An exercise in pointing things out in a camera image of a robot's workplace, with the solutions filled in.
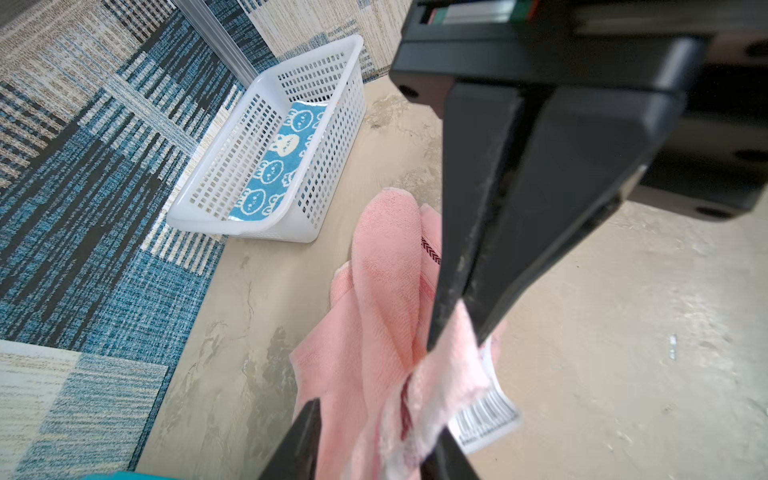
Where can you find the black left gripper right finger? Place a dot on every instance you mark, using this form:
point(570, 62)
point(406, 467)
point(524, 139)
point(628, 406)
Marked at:
point(447, 461)

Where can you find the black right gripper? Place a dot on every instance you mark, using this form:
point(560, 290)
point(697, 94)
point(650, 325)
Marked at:
point(587, 144)

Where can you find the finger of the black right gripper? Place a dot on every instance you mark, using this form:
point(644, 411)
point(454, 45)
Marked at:
point(478, 124)

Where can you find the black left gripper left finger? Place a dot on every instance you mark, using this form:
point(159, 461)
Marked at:
point(297, 454)

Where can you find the pink terry towel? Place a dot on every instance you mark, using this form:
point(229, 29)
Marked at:
point(385, 395)

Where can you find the blue bunny pattern towel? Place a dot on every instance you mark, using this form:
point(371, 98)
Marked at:
point(275, 173)

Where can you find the white plastic basket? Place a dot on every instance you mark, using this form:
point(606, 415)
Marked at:
point(330, 74)

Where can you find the teal plastic basket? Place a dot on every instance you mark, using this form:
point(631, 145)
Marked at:
point(124, 475)

